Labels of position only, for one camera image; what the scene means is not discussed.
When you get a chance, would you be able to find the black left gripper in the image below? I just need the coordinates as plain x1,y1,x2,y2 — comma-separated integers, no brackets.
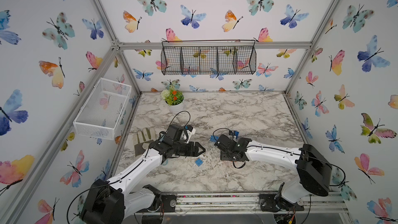
172,141,205,157

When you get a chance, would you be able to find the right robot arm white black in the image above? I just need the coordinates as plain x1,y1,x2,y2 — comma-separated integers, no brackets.
215,135,333,204

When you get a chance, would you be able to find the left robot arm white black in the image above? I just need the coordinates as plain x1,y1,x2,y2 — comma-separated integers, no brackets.
79,124,206,224

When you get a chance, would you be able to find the small blue lego brick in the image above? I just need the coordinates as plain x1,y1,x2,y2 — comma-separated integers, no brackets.
195,158,203,167

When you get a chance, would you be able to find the light blue long lego brick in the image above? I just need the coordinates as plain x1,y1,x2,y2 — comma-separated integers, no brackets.
209,135,219,143

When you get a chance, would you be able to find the beige green work glove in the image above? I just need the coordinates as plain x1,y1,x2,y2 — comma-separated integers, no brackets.
133,128,158,157

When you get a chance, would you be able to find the white pot artificial plant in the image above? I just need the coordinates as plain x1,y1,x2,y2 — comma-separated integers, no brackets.
161,89,184,114

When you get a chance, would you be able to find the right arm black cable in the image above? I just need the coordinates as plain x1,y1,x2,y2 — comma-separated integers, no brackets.
212,127,234,138

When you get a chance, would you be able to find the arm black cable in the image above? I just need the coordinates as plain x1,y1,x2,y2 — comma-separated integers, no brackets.
212,127,234,138
169,110,191,130

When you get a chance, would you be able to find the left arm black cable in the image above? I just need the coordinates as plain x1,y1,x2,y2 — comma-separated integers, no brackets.
169,110,191,130

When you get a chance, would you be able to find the black wire wall basket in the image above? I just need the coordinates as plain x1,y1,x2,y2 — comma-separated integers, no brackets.
160,40,257,76

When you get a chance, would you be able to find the white mesh wall basket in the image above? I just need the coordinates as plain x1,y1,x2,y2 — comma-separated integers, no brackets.
73,78,132,140

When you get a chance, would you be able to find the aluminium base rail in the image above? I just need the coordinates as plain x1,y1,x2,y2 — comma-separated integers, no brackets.
133,191,349,215

